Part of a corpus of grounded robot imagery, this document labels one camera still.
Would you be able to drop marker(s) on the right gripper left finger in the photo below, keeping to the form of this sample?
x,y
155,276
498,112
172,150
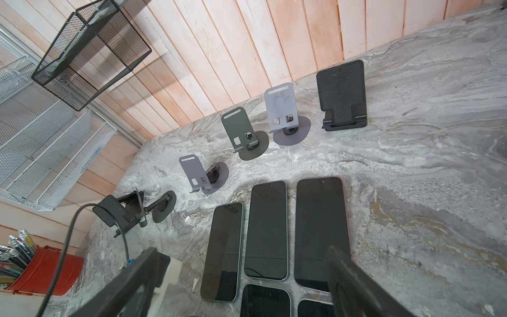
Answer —
x,y
131,292

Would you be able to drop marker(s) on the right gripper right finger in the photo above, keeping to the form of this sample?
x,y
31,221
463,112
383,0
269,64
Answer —
x,y
355,293

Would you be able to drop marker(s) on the black stand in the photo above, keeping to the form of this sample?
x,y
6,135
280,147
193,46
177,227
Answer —
x,y
124,209
342,95

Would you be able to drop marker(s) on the green phone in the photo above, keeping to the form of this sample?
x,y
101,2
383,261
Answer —
x,y
220,280

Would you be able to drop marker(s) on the black phone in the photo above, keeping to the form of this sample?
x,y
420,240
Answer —
x,y
258,300
266,254

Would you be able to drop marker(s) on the grey round stand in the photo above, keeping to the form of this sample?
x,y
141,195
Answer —
x,y
245,141

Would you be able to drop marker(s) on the purple phone stand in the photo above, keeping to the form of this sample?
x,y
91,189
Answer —
x,y
287,127

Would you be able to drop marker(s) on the red pencil cup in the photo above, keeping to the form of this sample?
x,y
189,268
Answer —
x,y
37,277

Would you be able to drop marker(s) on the bundle of pencils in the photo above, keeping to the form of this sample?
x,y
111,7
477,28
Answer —
x,y
16,256

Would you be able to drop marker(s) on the black mesh basket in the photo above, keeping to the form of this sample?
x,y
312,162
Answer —
x,y
95,48

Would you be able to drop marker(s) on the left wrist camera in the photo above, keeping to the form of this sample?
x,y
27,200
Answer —
x,y
166,281

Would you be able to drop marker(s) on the white wire mesh shelf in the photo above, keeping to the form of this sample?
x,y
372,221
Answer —
x,y
45,145

